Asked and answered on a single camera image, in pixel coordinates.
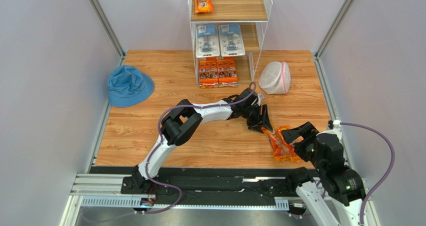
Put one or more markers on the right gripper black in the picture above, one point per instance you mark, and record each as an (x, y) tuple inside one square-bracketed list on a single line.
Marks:
[(302, 136)]

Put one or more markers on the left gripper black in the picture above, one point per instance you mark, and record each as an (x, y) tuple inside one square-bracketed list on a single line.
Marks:
[(260, 121)]

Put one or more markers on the orange razor bag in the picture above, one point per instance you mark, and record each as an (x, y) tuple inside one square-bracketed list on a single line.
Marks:
[(288, 146), (279, 150), (203, 6)]

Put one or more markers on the orange razor box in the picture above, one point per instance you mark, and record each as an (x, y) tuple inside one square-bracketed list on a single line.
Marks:
[(207, 72), (227, 71)]

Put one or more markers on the white Gillette razor pack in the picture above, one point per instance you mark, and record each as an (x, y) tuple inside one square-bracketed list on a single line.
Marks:
[(231, 40)]

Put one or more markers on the blue card razor blister pack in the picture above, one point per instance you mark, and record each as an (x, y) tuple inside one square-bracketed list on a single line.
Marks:
[(207, 41)]

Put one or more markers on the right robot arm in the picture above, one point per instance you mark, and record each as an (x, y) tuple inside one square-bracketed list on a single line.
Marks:
[(343, 184)]

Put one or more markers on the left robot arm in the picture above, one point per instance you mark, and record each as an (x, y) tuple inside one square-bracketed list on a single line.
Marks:
[(178, 124)]

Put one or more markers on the orange razor bag on shelf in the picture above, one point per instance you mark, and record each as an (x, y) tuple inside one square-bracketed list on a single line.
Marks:
[(203, 6)]

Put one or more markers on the white mesh laundry bag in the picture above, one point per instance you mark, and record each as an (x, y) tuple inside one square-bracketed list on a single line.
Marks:
[(275, 78)]

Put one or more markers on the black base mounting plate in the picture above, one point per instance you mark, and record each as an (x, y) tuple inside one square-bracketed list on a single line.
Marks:
[(218, 186)]

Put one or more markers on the blue bucket hat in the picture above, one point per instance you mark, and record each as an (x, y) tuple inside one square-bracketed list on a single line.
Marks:
[(128, 86)]

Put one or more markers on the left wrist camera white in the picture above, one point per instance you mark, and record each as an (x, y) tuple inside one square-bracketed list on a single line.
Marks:
[(260, 96)]

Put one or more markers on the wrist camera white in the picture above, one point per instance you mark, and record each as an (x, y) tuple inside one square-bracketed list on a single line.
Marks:
[(260, 96), (335, 126)]

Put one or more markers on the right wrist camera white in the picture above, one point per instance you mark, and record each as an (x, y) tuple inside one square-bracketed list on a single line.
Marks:
[(335, 126)]

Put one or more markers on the white wire shelf rack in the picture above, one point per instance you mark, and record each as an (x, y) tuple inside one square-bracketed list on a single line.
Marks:
[(252, 16)]

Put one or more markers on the aluminium rail frame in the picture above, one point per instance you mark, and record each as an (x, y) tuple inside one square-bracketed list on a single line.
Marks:
[(102, 186)]

